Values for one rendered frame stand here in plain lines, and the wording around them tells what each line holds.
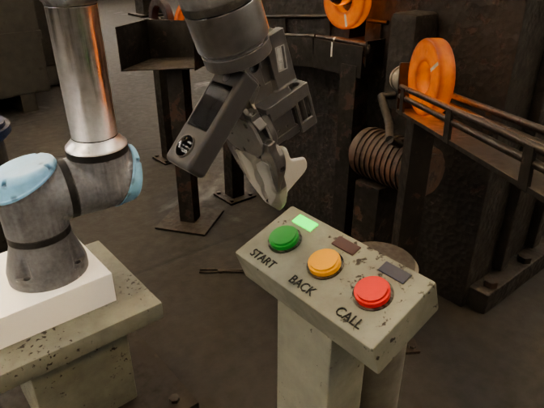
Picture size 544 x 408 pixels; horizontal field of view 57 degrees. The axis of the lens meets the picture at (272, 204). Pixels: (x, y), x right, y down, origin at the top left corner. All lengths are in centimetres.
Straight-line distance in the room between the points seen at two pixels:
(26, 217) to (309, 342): 57
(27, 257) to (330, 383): 62
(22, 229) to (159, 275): 75
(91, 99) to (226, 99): 49
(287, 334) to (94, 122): 53
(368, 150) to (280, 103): 75
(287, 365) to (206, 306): 83
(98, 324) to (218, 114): 63
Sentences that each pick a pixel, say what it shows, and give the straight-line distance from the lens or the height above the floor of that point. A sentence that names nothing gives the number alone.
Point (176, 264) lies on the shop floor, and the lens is 172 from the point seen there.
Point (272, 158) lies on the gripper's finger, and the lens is 54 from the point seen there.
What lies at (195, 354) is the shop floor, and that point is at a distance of 138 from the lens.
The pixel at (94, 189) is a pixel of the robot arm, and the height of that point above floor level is 54.
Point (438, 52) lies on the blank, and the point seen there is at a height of 77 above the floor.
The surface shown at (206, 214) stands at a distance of 200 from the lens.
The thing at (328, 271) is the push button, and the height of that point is 60.
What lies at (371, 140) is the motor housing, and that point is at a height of 52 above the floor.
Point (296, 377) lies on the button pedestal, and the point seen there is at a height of 43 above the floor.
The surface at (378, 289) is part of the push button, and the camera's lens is 57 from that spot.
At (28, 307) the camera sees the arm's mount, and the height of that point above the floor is 36.
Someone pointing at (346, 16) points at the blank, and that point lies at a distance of 151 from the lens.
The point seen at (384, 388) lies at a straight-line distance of 88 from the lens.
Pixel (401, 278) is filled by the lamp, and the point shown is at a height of 61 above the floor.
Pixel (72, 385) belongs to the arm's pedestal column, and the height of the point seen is 15.
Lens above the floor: 95
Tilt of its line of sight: 27 degrees down
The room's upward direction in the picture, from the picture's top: straight up
